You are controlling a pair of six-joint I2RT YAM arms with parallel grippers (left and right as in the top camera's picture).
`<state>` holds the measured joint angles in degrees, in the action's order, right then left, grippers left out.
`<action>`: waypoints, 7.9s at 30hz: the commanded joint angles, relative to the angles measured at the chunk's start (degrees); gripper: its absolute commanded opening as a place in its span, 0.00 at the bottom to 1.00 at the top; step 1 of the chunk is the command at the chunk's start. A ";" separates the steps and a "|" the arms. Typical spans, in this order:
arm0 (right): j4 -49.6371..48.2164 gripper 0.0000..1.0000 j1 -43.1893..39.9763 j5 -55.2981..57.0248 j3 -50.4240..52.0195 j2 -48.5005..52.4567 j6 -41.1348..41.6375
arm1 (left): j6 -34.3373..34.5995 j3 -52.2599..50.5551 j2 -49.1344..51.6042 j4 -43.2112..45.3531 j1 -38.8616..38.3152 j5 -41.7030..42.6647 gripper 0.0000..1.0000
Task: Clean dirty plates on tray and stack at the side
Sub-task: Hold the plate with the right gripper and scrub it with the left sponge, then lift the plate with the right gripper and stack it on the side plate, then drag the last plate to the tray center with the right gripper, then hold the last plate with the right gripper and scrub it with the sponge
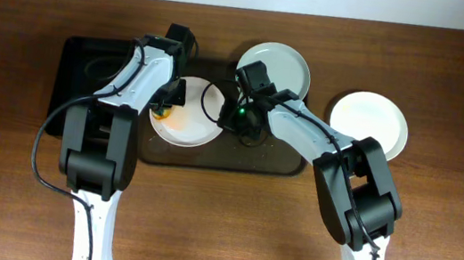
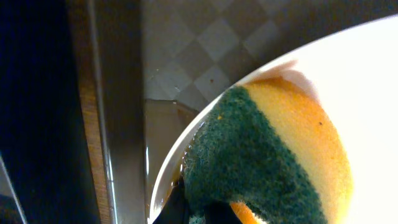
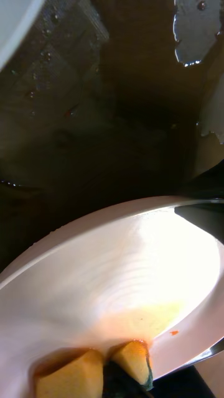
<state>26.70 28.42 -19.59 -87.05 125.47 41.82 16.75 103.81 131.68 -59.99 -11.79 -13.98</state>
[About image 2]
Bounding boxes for brown serving tray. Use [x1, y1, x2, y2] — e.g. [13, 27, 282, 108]
[88, 0, 397, 223]

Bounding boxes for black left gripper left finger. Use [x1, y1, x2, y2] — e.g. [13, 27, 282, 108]
[153, 183, 190, 224]

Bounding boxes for yellow green scrub sponge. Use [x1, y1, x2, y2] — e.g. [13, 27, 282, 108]
[183, 78, 353, 223]

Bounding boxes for white plate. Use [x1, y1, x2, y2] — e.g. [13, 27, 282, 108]
[148, 16, 397, 223]

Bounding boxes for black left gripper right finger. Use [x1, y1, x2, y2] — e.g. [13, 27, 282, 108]
[204, 202, 242, 224]

